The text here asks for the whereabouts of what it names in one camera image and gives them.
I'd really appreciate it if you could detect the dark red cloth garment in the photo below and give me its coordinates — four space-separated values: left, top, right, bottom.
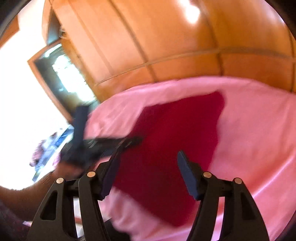
113 91 224 227

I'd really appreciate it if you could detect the person's left forearm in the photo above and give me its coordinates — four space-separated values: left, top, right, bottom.
1 171 58 221

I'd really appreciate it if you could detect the person's left hand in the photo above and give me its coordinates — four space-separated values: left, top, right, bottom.
52 162 84 181

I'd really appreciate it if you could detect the white box with print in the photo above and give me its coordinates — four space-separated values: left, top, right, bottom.
30 125 74 183

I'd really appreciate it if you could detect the pink bed sheet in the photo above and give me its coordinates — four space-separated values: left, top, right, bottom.
85 76 295 240

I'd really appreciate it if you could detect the wooden framed doorway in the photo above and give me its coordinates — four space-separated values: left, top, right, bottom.
28 40 100 123

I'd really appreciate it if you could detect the wooden wardrobe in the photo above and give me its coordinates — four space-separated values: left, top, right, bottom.
42 1 295 101

